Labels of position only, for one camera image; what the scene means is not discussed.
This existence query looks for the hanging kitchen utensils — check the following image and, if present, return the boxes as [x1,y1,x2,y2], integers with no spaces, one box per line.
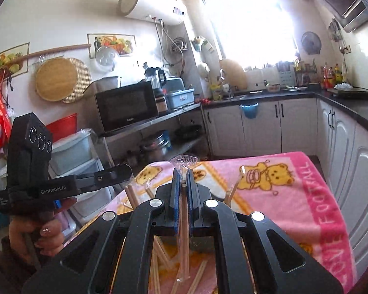
[328,18,344,42]

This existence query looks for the black kitchen countertop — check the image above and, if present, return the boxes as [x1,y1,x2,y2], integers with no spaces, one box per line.
[202,87,368,129]

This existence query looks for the black microwave oven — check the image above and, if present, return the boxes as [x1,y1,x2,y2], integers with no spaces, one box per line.
[94,81,159,132]

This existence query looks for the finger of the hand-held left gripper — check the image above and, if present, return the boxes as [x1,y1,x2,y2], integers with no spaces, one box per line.
[78,174,132,192]
[93,164,133,182]

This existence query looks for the black range hood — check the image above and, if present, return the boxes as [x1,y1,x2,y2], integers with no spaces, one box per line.
[297,0,368,33]

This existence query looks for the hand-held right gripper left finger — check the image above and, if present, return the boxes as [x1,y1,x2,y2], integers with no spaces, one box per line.
[21,168,182,294]

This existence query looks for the round bamboo tray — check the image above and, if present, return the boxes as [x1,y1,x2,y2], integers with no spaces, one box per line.
[35,58,78,102]

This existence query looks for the red plastic basin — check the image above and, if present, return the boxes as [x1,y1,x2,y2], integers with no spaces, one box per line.
[45,113,79,143]

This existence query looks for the long wooden rolling pin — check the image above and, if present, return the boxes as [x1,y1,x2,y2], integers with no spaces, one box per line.
[14,43,92,65]

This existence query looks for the round woven straw mat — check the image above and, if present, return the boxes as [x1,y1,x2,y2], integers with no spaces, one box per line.
[61,58,92,104]

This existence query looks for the wooden cutting board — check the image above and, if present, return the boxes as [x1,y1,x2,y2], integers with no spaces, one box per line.
[219,59,248,90]

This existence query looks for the grey bread box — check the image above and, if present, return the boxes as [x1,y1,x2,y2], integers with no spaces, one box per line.
[166,78,184,92]

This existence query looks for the row of condiment bottles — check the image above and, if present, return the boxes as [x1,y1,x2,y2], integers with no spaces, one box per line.
[322,62,348,88]

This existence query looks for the coiled grey hose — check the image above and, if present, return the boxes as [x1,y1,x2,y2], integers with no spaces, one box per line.
[171,37,188,52]

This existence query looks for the blue plastic drawer unit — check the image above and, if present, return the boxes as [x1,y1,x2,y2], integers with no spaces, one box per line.
[47,130,117,221]

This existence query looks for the bunch of chopsticks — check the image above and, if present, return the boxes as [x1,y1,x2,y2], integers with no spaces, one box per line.
[117,165,247,294]

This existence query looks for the clear plastic dome lid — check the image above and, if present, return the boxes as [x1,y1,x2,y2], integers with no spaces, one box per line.
[96,45,120,72]

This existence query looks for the pink bear printed blanket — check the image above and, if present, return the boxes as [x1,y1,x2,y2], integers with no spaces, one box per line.
[106,151,356,294]

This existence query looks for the grey knife block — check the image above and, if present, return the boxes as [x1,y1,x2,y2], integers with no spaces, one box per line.
[277,62,295,87]

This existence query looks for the small wall fan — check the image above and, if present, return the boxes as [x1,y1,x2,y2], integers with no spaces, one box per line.
[301,31,321,52]

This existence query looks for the single chopstick pair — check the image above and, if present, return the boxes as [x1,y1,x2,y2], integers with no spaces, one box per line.
[169,155,200,282]

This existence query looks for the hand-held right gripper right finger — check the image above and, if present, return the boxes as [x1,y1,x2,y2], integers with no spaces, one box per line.
[186,169,345,294]

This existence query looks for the blue-grey dish bin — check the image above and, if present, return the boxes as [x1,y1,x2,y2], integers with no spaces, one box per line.
[166,88,195,111]

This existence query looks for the kitchen window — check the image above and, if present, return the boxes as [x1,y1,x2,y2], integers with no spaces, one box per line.
[199,0,298,60]

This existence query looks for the steel steamer pot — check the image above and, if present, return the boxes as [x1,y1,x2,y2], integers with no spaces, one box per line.
[139,130,172,160]

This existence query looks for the metal baking tray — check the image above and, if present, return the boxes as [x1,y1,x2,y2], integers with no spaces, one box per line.
[90,76,119,94]

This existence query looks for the blue hanging waste bin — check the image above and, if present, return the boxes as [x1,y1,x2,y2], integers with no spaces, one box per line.
[239,103,260,119]

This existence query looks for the hanging wall caddy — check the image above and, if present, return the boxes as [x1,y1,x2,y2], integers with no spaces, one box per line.
[192,36,215,54]

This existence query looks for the steel shelf table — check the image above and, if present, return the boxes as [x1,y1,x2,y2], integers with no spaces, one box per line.
[100,103,210,172]

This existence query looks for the white water heater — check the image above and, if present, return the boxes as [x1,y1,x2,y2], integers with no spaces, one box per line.
[118,0,187,25]

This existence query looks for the fruit wall poster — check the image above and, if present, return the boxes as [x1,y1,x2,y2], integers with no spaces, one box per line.
[0,42,29,82]
[87,33,135,59]

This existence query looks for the black stove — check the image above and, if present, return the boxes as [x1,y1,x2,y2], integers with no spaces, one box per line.
[327,87,368,100]

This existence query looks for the person's left hand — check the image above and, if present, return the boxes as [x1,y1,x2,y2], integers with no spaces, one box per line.
[9,197,78,264]

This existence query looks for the white lower kitchen cabinets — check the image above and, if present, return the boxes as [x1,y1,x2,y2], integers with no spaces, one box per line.
[202,96,368,270]

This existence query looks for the person's left forearm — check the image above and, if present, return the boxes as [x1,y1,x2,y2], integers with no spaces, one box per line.
[0,236,46,294]

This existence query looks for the black blender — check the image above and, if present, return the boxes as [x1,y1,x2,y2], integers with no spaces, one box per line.
[144,63,168,114]

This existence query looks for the white round appliance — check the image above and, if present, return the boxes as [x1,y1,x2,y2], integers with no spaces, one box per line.
[197,62,210,82]

